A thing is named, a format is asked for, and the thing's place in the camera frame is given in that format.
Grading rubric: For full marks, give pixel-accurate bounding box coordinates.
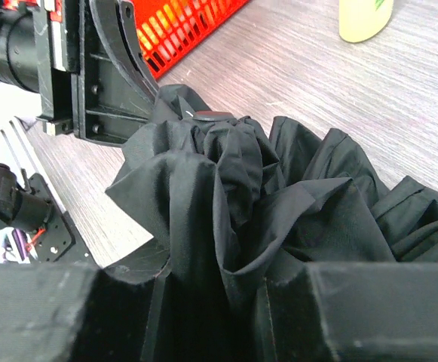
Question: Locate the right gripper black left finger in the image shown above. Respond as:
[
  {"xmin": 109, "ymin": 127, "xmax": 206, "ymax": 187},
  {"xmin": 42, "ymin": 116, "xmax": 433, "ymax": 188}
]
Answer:
[{"xmin": 0, "ymin": 241, "xmax": 173, "ymax": 361}]

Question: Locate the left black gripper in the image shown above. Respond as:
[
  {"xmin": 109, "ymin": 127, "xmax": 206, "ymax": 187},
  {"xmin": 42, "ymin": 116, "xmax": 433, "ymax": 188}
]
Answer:
[{"xmin": 32, "ymin": 1, "xmax": 158, "ymax": 146}]

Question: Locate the pale green squeeze bottle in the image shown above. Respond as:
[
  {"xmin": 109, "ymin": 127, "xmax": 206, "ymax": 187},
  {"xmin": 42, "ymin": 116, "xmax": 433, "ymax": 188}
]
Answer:
[{"xmin": 338, "ymin": 0, "xmax": 394, "ymax": 43}]

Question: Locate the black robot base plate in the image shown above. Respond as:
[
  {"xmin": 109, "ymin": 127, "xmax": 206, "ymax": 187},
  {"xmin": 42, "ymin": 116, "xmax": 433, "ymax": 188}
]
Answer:
[{"xmin": 29, "ymin": 173, "xmax": 97, "ymax": 266}]

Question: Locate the red plastic shopping basket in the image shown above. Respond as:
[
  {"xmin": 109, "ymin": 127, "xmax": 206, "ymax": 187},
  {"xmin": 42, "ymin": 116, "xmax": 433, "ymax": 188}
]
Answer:
[{"xmin": 0, "ymin": 0, "xmax": 252, "ymax": 81}]

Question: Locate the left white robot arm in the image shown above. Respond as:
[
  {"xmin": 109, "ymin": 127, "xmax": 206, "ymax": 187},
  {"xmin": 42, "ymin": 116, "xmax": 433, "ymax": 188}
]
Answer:
[{"xmin": 0, "ymin": 1, "xmax": 158, "ymax": 146}]

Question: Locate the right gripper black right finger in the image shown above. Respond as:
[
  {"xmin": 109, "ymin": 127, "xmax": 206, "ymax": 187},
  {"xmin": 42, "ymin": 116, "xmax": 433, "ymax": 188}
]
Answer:
[{"xmin": 256, "ymin": 262, "xmax": 438, "ymax": 361}]

